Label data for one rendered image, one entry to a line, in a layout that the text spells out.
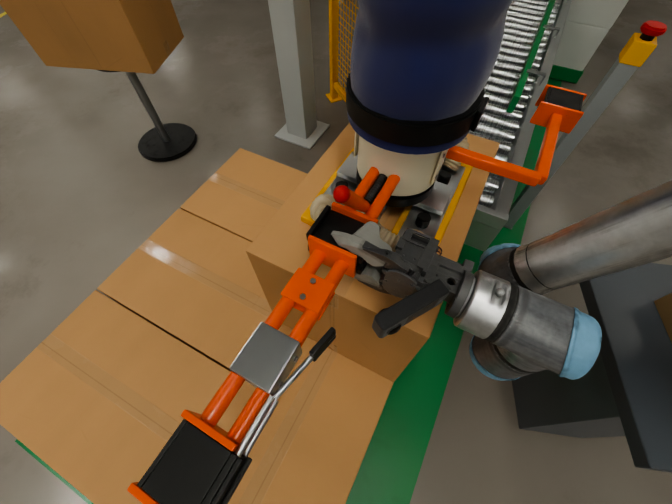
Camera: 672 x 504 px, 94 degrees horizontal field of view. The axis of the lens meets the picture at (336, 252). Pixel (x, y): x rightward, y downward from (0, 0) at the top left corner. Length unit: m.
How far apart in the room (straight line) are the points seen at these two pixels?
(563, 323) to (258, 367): 0.38
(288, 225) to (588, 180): 2.28
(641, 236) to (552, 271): 0.12
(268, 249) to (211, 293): 0.50
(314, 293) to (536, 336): 0.29
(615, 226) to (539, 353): 0.19
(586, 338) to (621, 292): 0.62
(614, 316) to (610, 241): 0.54
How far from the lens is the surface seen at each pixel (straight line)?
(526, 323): 0.48
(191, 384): 1.06
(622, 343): 1.04
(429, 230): 0.68
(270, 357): 0.42
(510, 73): 2.24
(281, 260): 0.65
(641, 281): 1.17
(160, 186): 2.38
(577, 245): 0.56
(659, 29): 1.58
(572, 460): 1.77
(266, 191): 1.34
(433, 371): 1.60
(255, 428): 0.41
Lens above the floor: 1.50
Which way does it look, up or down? 58 degrees down
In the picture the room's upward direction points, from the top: straight up
